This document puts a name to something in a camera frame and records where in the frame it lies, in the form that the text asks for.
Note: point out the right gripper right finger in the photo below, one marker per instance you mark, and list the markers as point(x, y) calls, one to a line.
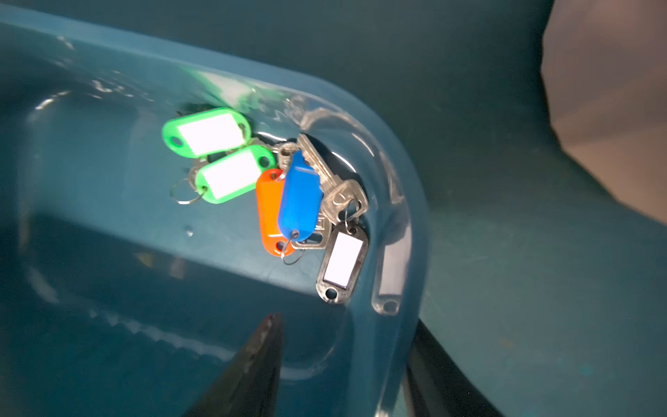
point(435, 386)

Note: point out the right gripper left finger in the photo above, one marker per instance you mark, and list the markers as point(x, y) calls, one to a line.
point(249, 385)

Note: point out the translucent blue storage box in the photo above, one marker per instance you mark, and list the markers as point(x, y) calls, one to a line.
point(118, 301)

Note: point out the blue tag key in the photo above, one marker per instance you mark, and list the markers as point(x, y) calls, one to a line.
point(299, 219)

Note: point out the orange tag key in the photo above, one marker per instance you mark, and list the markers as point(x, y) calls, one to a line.
point(269, 190)

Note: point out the black tag silver key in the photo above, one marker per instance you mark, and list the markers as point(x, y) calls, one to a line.
point(343, 203)

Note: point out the green tag key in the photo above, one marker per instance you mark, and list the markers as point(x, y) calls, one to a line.
point(228, 177)
point(205, 133)

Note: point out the terracotta flower pot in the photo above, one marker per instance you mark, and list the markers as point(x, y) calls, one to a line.
point(604, 69)

